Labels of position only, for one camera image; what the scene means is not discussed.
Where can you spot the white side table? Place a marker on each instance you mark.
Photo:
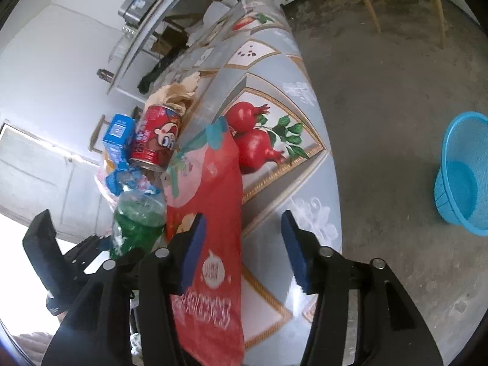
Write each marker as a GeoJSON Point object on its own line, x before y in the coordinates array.
{"type": "Point", "coordinates": [167, 15]}

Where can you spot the fruit-pattern tablecloth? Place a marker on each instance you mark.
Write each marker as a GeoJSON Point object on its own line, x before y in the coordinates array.
{"type": "Point", "coordinates": [252, 74]}

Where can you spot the green plastic bottle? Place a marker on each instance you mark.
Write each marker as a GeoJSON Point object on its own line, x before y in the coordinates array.
{"type": "Point", "coordinates": [138, 222]}

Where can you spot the red snack bag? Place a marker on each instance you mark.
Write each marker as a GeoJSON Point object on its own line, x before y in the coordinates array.
{"type": "Point", "coordinates": [204, 178]}

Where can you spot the wooden chair by door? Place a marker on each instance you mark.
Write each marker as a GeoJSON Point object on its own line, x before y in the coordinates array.
{"type": "Point", "coordinates": [95, 145]}

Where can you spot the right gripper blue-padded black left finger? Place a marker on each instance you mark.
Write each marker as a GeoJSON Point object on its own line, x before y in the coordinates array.
{"type": "Point", "coordinates": [96, 330]}

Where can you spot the black cloth under table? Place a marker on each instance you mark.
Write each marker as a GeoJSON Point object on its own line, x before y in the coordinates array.
{"type": "Point", "coordinates": [146, 81]}

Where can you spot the red milk drink can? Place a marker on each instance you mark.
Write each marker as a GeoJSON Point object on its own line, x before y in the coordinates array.
{"type": "Point", "coordinates": [155, 138]}

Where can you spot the blue plastic wrapper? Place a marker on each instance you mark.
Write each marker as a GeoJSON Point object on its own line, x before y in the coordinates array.
{"type": "Point", "coordinates": [122, 177]}

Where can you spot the blue plastic trash basket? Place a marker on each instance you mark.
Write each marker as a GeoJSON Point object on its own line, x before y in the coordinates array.
{"type": "Point", "coordinates": [460, 189]}

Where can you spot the crumpled beige paper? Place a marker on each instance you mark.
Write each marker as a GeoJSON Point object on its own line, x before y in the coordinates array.
{"type": "Point", "coordinates": [178, 96]}

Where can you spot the dark glass jar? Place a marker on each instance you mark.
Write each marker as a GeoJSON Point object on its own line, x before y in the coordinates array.
{"type": "Point", "coordinates": [105, 75]}

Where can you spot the white door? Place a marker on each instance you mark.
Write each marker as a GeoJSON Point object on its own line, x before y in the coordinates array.
{"type": "Point", "coordinates": [36, 176]}

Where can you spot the blue toothpaste box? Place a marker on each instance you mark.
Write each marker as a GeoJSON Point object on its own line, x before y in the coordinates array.
{"type": "Point", "coordinates": [118, 138]}

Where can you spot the silver rice cooker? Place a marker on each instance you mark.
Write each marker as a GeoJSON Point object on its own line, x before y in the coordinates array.
{"type": "Point", "coordinates": [134, 11]}

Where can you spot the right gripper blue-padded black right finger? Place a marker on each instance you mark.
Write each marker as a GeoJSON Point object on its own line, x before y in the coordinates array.
{"type": "Point", "coordinates": [391, 330]}

